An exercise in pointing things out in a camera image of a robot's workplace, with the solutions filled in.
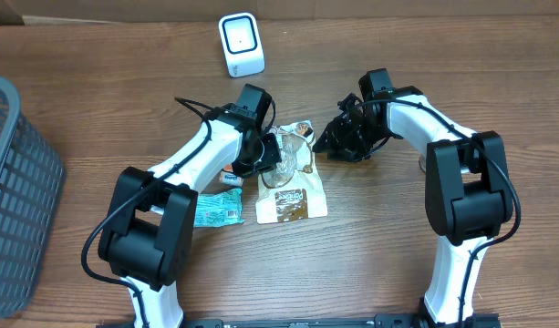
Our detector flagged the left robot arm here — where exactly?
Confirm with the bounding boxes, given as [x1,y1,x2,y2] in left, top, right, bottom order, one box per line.
[81,84,281,327]

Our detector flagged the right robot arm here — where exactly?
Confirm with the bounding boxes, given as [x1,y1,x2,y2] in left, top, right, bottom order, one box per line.
[313,68,521,327]

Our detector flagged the green lid jar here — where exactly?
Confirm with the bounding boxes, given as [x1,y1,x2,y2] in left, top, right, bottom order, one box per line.
[419,155,427,172]

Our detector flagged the beige snack pouch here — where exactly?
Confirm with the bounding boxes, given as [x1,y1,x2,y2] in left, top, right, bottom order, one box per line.
[255,120,328,224]

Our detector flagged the white barcode scanner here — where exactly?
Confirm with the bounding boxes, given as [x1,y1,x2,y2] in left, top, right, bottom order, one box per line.
[218,12,265,77]

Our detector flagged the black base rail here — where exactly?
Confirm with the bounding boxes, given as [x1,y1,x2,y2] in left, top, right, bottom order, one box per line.
[96,314,502,328]

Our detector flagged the brown cardboard backdrop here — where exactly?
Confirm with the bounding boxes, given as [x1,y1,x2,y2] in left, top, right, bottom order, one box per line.
[0,0,559,25]

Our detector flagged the teal snack packet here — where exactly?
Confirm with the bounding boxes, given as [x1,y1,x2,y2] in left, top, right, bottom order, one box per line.
[194,188,244,228]

